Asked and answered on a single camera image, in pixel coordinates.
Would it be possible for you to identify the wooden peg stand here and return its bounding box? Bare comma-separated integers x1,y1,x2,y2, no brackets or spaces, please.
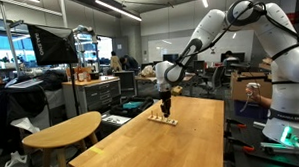
146,108,180,128

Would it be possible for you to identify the operator hand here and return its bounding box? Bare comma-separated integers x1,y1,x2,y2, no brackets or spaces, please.
245,86,262,105

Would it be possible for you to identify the aluminium extrusion bar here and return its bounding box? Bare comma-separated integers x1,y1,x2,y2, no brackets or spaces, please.
260,139,299,155

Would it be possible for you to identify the teal case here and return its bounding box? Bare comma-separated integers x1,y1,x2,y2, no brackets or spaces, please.
122,100,144,111

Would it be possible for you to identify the white handheld controller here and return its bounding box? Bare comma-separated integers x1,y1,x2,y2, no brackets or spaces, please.
246,82,262,91

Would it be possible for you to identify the person in yellow top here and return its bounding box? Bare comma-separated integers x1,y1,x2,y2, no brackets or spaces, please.
109,50,123,73

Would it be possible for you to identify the black bag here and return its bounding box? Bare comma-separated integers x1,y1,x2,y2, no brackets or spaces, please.
109,95,156,120

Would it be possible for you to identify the operator forearm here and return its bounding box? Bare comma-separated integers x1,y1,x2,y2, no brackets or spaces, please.
257,95,274,110

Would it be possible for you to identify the black clamp with orange handle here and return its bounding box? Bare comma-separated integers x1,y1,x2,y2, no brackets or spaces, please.
225,117,248,131
231,139,257,156

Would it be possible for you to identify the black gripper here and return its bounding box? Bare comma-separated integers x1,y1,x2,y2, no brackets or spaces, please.
159,90,174,119

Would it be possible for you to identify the small black box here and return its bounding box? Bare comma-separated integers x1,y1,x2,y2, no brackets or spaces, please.
89,71,100,81

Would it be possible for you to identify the wooden stool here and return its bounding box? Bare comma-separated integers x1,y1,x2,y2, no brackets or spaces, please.
20,110,104,167

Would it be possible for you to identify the white flat box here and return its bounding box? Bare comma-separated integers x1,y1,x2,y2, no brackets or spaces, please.
100,113,133,127

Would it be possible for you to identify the person in dark jacket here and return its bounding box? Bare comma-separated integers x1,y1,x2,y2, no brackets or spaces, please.
118,54,140,75

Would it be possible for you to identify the cardboard box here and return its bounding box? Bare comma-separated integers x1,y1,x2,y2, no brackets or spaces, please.
229,70,274,103

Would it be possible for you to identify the seated person at desk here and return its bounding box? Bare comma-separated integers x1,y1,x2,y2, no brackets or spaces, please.
220,49,241,68

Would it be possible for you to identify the black light stand pole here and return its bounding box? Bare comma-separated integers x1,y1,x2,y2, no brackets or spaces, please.
68,62,81,116

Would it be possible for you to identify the grey drawer cabinet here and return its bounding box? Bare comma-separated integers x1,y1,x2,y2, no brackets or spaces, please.
61,74,123,120

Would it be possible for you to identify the yellow tape strip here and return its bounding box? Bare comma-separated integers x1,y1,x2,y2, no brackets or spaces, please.
90,145,106,156

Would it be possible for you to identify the black softbox light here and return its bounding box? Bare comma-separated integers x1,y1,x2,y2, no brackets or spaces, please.
26,22,80,68

